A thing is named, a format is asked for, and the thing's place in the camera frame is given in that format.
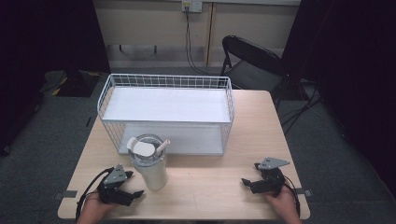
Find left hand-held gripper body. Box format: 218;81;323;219
97;163;134;207

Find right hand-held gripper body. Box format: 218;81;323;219
249;157;291;197

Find white tumbler cup with straw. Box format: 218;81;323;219
126;133;172;191

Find white wire shelf rack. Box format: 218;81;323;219
96;73;236;157

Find person's right hand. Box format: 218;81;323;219
265;185;300;219

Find person's left hand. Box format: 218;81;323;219
80;191;117;219

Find grey table edge clip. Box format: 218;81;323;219
294;188;314;198
52;189;78;201

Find dark stand base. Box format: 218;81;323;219
39;69;102;98

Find black folding chair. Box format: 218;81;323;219
219;35;292;101

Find black curtain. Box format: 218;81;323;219
280;0;396;198
0;0;111;157

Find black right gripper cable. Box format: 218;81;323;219
282;175;303;217

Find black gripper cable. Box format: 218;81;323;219
282;175;303;217
75;167;116;221

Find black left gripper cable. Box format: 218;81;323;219
75;167;116;221

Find black floor cables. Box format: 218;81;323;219
279;81;325;135

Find black wall socket cable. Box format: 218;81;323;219
185;7;222;77

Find white wall socket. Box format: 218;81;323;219
181;0;204;14

